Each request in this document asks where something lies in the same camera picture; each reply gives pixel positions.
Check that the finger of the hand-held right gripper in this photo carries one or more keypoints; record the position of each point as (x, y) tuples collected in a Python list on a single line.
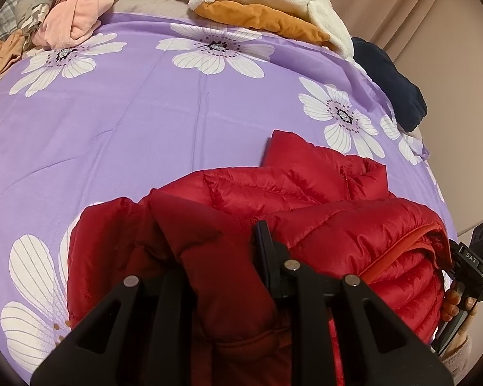
[(454, 254)]

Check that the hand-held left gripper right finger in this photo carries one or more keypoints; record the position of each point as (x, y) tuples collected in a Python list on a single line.
[(265, 257)]

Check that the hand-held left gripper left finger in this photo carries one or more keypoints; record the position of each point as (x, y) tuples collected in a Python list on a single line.
[(171, 289)]

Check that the large red puffer jacket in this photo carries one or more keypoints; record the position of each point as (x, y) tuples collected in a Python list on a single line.
[(326, 193)]

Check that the person's right forearm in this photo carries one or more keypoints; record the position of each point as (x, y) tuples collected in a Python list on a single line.
[(459, 356)]

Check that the person's right hand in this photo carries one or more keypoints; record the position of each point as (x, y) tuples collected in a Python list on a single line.
[(450, 303)]

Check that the purple floral bed sheet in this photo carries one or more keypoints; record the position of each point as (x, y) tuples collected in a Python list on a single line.
[(145, 128)]

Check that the navy blue garment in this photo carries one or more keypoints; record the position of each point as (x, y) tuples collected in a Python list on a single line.
[(390, 84)]

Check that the mustard orange garment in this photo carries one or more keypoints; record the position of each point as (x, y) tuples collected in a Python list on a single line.
[(257, 16)]

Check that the beige curtain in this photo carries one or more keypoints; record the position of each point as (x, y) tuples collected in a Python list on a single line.
[(366, 0)]

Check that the pink garment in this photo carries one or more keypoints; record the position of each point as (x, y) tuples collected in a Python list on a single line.
[(76, 16)]

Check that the small tan garment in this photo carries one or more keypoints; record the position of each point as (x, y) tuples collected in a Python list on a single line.
[(0, 54)]

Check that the grey plaid garment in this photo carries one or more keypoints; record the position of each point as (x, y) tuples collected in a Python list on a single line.
[(28, 4)]

